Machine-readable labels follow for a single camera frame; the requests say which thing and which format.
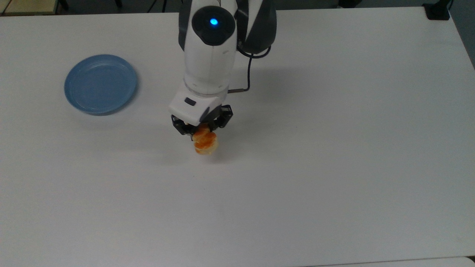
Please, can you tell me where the orange glazed bread roll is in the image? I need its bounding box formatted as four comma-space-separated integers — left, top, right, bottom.
193, 124, 220, 156

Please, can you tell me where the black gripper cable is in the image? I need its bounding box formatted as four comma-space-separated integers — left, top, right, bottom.
227, 44, 272, 93

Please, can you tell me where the blue round plate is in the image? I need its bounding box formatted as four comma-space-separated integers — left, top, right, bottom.
64, 54, 138, 115

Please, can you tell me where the white adjoining table panel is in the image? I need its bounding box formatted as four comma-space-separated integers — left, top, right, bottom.
308, 256, 475, 267

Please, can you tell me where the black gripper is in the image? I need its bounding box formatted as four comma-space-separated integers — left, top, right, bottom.
171, 105, 234, 142

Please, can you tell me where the wooden beige furniture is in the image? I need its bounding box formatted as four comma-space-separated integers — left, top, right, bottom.
0, 0, 60, 16

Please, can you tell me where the black table clamp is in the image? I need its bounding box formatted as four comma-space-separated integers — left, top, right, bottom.
423, 0, 454, 21

